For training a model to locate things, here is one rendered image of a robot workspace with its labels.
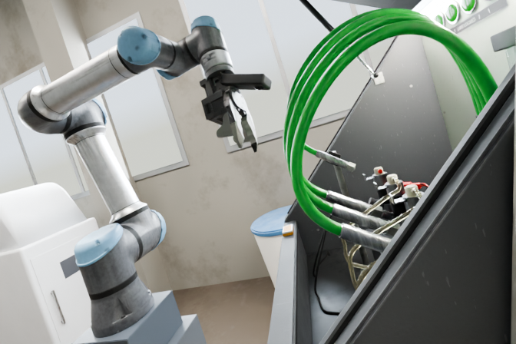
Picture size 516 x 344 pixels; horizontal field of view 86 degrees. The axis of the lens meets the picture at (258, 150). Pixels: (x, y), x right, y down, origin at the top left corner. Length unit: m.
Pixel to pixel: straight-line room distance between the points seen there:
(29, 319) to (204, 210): 1.46
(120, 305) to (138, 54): 0.59
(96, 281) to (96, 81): 0.47
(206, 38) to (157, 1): 2.19
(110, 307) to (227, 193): 1.84
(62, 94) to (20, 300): 2.25
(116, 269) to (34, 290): 1.91
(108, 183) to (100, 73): 0.34
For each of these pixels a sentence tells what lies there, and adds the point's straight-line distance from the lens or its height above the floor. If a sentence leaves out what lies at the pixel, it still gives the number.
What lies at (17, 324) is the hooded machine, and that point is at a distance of 3.05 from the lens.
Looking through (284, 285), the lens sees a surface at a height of 0.95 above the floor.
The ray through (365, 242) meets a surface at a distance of 0.35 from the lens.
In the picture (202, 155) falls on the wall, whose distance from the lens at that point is 2.56.
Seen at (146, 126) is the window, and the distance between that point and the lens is 2.82.
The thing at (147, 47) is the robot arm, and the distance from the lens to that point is 0.64.
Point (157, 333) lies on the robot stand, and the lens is 0.87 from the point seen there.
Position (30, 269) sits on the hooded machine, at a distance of 2.68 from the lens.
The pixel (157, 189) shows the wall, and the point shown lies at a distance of 2.89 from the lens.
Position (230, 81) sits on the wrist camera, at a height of 1.38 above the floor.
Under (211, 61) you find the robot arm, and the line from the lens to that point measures 0.69.
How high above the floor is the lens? 1.25
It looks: 3 degrees down
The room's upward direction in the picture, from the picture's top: 17 degrees counter-clockwise
